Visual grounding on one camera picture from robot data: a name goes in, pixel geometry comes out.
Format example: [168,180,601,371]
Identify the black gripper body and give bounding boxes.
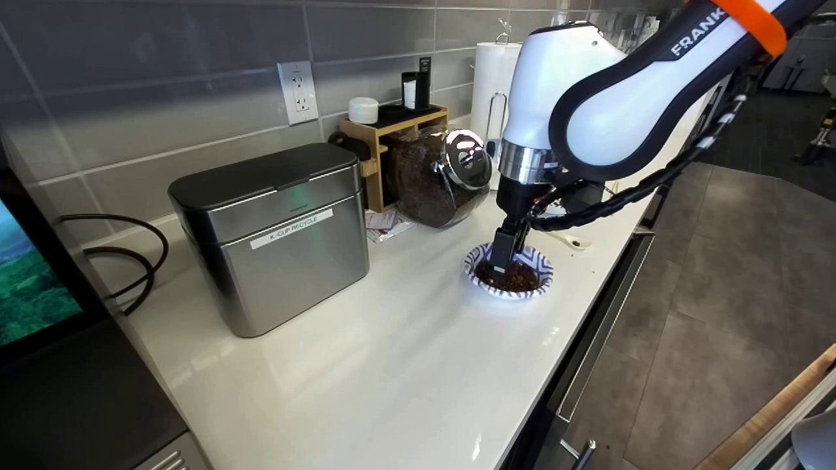
[496,176,550,235]

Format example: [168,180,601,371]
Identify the coffee beans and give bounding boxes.
[476,261,543,292]

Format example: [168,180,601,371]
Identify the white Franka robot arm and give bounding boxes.
[488,0,823,273]

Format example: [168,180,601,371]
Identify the blue patterned bowl with beans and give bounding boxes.
[464,243,553,300]

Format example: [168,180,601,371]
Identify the glass jar of coffee beans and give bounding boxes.
[390,127,492,227]

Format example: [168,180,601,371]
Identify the white paper towel roll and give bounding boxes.
[471,40,519,140]

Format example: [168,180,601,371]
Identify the wooden shelf organizer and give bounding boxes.
[337,103,447,210]

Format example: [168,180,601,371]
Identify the black bottle on shelf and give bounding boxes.
[416,54,430,112]

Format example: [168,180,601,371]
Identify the small white lidded jar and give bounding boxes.
[347,95,379,125]

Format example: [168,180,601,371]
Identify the stainless steel compost bin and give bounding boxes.
[168,144,369,337]

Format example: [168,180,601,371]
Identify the black monitor screen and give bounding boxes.
[0,148,110,362]

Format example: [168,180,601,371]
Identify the white wall power outlet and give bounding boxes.
[276,59,319,121]

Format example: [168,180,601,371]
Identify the black power cable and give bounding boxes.
[55,210,173,317]

